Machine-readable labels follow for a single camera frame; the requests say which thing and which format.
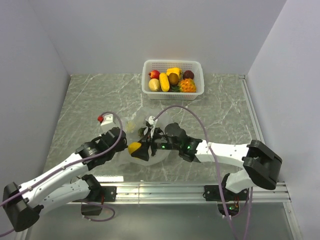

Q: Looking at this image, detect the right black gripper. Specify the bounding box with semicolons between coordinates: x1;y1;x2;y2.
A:
131;127;181;161

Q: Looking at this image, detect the dark purple passion fruit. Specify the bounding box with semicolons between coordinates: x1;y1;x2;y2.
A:
182;70;195;80

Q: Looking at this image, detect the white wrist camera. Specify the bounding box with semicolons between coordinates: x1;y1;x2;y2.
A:
97;114;117;133
145;115;158;139

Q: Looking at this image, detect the yellow bell pepper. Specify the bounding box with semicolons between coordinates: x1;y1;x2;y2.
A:
166;67;183;79

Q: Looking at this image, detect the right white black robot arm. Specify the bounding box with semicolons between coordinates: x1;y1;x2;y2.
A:
128;122;283;202

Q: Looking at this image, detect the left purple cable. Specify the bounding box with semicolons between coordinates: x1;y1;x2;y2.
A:
0;111;124;237

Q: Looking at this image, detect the dark purple grape bunch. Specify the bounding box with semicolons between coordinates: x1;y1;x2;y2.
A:
138;127;151;138

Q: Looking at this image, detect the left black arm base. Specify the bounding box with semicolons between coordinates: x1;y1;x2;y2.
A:
77;174;117;222

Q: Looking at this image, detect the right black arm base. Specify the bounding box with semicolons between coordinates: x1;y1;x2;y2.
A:
202;184;249;218

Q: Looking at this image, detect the brown kiwi fruit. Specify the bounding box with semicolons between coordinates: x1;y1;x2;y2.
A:
168;72;180;86

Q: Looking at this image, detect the yellow lemon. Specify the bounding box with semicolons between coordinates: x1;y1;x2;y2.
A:
148;78;161;92

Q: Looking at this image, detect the aluminium mounting rail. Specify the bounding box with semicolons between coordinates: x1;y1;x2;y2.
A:
14;181;292;240

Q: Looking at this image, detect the white perforated plastic basket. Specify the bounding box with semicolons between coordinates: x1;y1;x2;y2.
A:
141;59;205;101

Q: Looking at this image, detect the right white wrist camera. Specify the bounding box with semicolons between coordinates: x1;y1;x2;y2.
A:
145;115;158;139

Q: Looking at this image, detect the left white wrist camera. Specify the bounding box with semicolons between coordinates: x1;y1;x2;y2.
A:
97;114;117;133

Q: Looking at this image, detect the orange spiky pineapple toy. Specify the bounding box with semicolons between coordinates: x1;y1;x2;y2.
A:
171;78;197;93

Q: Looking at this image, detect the transparent plastic bag with fruit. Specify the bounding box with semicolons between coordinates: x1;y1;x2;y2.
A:
114;107;172;166

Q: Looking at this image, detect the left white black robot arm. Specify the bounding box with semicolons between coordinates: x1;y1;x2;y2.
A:
1;127;127;232

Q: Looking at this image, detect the yellow fruit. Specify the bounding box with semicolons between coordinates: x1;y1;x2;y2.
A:
159;72;170;92
128;142;142;155

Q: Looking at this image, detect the red apple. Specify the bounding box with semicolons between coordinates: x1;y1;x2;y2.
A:
148;70;160;79

